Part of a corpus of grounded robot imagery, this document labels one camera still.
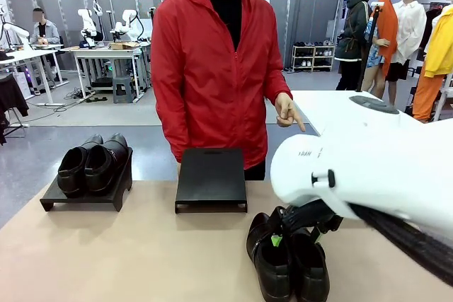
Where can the white power strip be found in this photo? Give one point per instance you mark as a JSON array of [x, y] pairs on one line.
[[51, 104]]

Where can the long white work table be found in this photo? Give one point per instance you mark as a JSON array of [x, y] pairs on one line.
[[28, 55]]

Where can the person in white shirt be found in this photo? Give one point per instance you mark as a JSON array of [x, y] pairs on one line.
[[408, 29]]

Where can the black tripod pole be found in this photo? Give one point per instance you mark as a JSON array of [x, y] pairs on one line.
[[369, 47]]

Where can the white shoe rack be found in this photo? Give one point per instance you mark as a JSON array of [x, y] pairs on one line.
[[313, 58]]

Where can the grey plastic stool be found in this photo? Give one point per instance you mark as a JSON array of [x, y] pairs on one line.
[[124, 90]]

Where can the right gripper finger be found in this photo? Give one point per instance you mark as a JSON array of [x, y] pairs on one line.
[[317, 236], [276, 239]]

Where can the mannequin in orange top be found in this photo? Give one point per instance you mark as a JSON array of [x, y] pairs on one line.
[[384, 33]]

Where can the white robot arm with tan gripper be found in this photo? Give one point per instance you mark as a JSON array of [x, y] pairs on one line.
[[16, 35]]

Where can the mannequin in yellow hoodie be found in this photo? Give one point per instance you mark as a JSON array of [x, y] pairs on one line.
[[437, 54]]

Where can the person's left forearm red sleeve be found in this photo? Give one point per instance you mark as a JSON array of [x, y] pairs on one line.
[[276, 82]]

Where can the person in red jacket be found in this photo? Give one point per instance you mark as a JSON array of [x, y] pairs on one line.
[[216, 79]]

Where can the person's left hand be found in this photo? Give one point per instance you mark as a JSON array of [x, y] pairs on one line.
[[286, 111]]

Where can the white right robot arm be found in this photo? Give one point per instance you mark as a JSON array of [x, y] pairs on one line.
[[371, 167]]

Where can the black shoe stand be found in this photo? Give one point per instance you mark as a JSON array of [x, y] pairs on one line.
[[88, 197], [211, 178]]

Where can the white table with cardboard box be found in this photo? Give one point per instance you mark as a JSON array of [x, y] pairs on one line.
[[102, 52]]

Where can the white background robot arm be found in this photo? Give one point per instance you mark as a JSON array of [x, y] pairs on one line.
[[129, 24], [87, 28]]

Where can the person's right forearm red sleeve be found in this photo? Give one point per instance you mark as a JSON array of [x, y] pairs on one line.
[[171, 132]]

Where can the seated person grey jacket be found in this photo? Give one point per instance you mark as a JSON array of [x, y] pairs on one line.
[[44, 31]]

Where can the black hanging garment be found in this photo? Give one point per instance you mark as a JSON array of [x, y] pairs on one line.
[[11, 97]]

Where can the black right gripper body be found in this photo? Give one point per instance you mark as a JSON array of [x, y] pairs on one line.
[[311, 217]]

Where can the flat cardboard box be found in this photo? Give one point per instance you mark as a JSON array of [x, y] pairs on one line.
[[123, 46]]

